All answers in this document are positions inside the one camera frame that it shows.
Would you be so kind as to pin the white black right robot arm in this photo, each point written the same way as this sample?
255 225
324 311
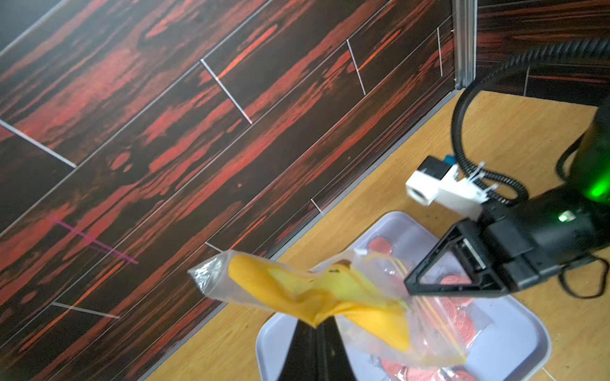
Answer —
589 171

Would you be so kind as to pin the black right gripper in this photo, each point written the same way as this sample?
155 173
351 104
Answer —
524 245

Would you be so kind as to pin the aluminium corner profile right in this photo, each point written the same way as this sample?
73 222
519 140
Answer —
465 21

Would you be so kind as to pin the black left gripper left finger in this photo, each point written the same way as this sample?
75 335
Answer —
302 360

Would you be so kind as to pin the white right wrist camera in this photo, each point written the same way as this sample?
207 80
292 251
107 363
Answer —
437 181

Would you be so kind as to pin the lavender plastic tray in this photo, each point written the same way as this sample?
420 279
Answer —
512 343

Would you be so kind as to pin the ziploc bag with pink cookies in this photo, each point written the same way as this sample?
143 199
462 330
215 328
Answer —
363 290

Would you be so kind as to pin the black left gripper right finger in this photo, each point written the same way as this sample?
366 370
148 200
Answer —
332 360

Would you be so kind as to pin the pink wrapped cookie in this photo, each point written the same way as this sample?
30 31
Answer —
396 371
380 245
456 307

